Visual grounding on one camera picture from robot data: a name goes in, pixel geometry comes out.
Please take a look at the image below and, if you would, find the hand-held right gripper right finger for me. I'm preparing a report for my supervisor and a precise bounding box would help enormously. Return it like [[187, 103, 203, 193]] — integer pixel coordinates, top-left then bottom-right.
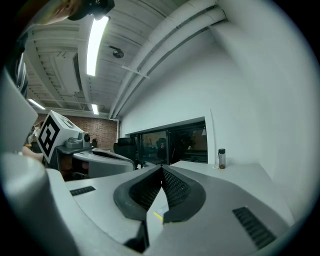
[[149, 165, 295, 256]]

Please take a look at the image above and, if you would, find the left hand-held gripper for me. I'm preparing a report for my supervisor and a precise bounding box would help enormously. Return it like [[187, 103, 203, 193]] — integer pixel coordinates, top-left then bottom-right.
[[36, 109, 137, 179]]

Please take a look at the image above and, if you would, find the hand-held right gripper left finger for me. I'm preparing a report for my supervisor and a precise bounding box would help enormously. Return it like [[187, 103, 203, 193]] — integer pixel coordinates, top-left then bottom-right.
[[65, 165, 163, 244]]

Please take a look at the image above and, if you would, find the white booklet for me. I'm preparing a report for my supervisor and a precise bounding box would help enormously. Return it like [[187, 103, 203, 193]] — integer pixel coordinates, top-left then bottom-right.
[[146, 186, 169, 223]]

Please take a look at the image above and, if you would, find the person's left forearm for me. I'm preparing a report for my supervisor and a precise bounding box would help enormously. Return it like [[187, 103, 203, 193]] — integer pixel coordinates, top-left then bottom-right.
[[21, 146, 45, 163]]

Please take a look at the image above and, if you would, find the person's left hand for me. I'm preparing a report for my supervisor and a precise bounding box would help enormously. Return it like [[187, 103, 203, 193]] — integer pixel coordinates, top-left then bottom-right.
[[60, 155, 90, 179]]

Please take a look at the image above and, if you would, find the clear bottle with black cap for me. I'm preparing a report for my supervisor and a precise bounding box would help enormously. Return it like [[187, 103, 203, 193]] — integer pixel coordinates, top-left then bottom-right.
[[217, 148, 227, 170]]

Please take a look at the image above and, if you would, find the large dark window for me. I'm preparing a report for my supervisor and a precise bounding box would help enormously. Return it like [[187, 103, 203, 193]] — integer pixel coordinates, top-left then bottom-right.
[[129, 121, 208, 166]]

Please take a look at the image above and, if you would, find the white ceiling air conditioner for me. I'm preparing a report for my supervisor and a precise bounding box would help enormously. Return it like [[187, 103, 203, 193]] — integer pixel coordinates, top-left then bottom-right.
[[49, 51, 82, 95]]

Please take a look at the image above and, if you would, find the white ceiling pipe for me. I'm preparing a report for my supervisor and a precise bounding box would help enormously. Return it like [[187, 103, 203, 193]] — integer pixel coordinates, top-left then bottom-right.
[[113, 8, 227, 120], [108, 0, 218, 118]]

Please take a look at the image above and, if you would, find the person's striped shirt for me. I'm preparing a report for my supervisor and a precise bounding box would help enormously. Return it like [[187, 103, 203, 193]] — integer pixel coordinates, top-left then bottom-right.
[[4, 32, 30, 98]]

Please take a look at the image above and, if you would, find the grey gripper-mounted camera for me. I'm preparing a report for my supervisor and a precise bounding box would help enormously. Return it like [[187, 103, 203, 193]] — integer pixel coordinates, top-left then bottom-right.
[[78, 131, 91, 148]]

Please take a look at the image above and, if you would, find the black head-mounted camera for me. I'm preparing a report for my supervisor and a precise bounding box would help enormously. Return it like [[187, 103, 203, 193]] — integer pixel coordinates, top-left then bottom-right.
[[67, 0, 115, 21]]

